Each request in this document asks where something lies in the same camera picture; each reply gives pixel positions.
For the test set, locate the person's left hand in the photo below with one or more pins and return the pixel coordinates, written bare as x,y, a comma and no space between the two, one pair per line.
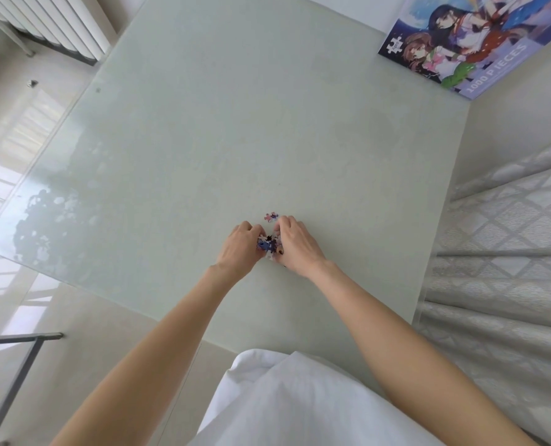
238,250

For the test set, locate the person's right hand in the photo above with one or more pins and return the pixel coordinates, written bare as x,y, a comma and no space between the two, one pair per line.
301,248

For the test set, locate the pile of puzzle pieces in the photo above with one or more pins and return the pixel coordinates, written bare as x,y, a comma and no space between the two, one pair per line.
268,243

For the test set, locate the cartoon print puzzle box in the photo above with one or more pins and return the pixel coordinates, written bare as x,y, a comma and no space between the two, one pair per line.
466,37

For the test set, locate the person's right forearm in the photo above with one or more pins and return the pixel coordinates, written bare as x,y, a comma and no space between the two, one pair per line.
419,357

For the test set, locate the person's left forearm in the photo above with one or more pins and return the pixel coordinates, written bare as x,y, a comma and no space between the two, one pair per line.
150,357

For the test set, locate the person's white shirt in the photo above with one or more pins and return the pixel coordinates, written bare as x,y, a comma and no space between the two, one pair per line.
303,404

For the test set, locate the grey patterned curtain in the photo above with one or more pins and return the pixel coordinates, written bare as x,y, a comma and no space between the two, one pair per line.
503,274

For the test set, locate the small dark floor object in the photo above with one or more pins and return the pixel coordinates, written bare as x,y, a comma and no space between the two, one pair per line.
33,83

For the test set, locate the white radiator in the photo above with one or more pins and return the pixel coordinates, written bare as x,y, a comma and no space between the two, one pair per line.
61,18

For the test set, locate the grey metal chair frame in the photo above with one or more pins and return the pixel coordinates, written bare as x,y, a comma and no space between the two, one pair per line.
20,339

